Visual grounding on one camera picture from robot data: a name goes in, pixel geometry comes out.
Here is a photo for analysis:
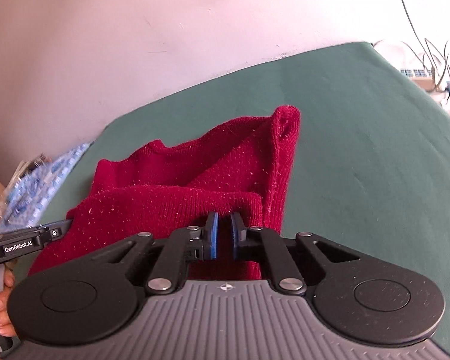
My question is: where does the dark red knit sweater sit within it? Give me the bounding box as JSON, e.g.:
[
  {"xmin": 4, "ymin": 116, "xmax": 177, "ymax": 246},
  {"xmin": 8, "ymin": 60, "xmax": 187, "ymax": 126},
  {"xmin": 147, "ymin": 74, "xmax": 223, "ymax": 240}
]
[{"xmin": 30, "ymin": 106, "xmax": 301, "ymax": 274}]

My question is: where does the person left hand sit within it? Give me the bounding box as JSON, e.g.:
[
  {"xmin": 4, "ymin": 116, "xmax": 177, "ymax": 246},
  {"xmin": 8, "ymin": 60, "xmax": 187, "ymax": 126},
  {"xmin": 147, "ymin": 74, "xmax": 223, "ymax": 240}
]
[{"xmin": 0, "ymin": 268, "xmax": 17, "ymax": 338}]

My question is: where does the blue white patterned storage bag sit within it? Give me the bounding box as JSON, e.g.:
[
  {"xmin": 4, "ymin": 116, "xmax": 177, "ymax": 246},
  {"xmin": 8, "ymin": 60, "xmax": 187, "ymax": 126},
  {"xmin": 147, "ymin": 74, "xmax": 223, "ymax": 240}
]
[{"xmin": 0, "ymin": 142, "xmax": 91, "ymax": 234}]

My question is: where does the green table cloth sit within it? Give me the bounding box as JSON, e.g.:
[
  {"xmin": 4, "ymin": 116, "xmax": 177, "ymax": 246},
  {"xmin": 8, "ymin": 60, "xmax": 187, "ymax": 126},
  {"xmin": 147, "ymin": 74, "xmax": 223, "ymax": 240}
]
[{"xmin": 41, "ymin": 42, "xmax": 450, "ymax": 351}]

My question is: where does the white blue power strip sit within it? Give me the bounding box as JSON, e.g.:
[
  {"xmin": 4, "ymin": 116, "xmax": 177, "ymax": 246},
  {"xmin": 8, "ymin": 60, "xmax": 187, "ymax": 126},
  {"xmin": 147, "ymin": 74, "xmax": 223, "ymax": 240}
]
[{"xmin": 400, "ymin": 69, "xmax": 435, "ymax": 92}]

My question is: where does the grey usb cable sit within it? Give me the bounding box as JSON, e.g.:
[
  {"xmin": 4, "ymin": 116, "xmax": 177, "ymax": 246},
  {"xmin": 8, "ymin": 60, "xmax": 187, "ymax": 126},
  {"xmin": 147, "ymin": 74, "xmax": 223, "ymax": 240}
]
[{"xmin": 372, "ymin": 0, "xmax": 450, "ymax": 103}]

